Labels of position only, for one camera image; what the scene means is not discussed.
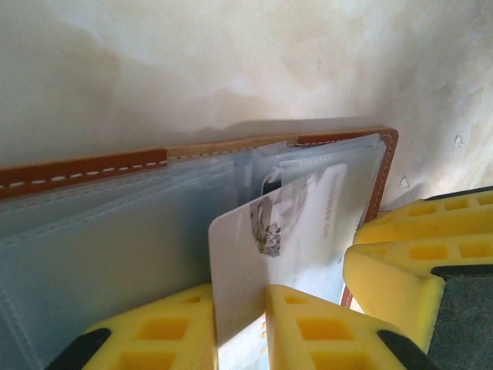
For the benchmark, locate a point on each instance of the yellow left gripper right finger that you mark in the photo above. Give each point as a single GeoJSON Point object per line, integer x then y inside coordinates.
{"type": "Point", "coordinates": [327, 339]}

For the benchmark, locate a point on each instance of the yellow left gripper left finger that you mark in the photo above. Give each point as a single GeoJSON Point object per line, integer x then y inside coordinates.
{"type": "Point", "coordinates": [154, 339]}

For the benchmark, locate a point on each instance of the brown leather card holder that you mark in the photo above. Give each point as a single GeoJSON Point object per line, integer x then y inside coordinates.
{"type": "Point", "coordinates": [96, 250]}

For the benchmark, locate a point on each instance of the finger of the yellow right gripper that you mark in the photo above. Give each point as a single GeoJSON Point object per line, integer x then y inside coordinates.
{"type": "Point", "coordinates": [389, 293]}
{"type": "Point", "coordinates": [439, 219]}

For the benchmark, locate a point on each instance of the white VIP credit card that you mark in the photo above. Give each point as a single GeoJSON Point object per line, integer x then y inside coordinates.
{"type": "Point", "coordinates": [239, 270]}

